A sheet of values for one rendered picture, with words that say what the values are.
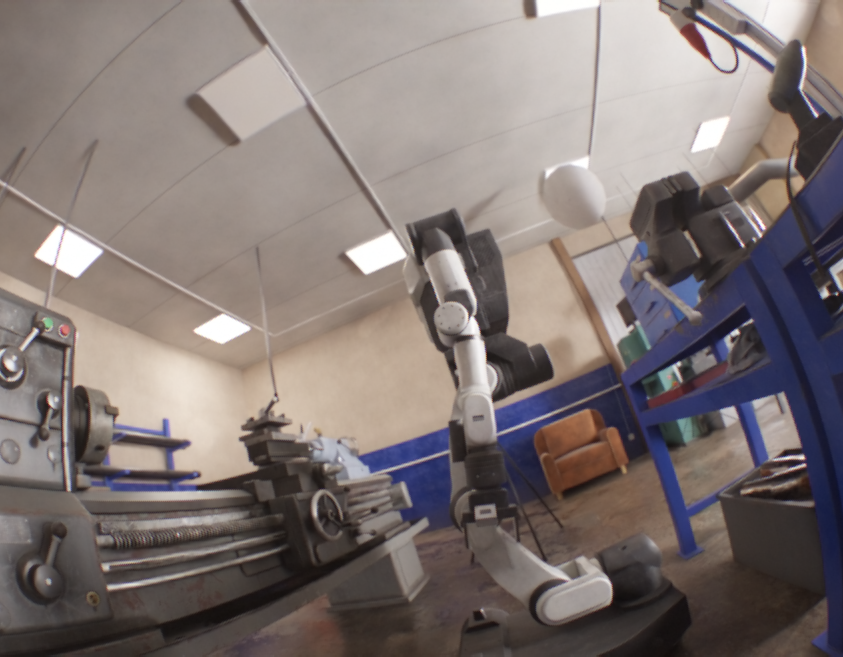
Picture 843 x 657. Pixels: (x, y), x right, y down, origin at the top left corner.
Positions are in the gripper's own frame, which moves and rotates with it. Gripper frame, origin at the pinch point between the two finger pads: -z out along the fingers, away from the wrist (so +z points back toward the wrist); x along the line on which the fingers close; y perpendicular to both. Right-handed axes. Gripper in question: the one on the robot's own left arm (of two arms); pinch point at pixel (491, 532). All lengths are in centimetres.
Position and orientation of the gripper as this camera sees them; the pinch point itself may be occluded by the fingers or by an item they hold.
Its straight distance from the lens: 87.4
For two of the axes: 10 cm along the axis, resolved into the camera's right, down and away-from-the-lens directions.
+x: -9.8, 1.4, 1.1
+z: -1.0, -9.3, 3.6
